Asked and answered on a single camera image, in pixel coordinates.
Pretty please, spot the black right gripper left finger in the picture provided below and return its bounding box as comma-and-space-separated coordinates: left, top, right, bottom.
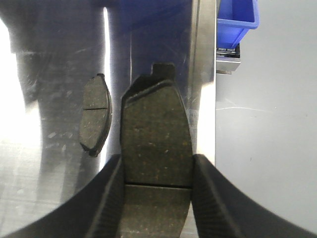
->
7, 154, 124, 238

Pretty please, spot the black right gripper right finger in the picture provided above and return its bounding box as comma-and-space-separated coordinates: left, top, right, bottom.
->
191, 154, 316, 238

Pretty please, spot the dark brake pad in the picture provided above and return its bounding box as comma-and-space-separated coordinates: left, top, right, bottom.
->
79, 73, 112, 157
119, 63, 194, 238

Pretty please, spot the blue bin on floor right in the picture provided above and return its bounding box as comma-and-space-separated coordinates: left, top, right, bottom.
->
217, 0, 260, 49

